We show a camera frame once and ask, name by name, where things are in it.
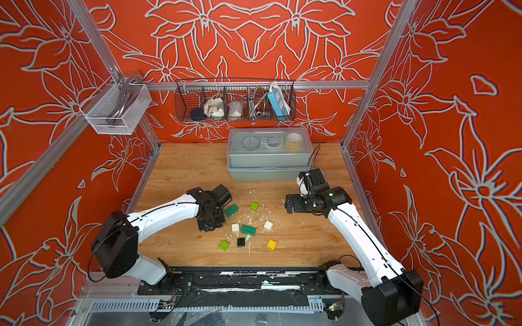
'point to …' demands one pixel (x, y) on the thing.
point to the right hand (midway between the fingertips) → (292, 203)
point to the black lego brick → (240, 242)
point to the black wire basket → (202, 100)
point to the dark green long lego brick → (232, 210)
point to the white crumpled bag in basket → (214, 107)
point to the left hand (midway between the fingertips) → (221, 225)
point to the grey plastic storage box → (269, 153)
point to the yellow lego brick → (272, 244)
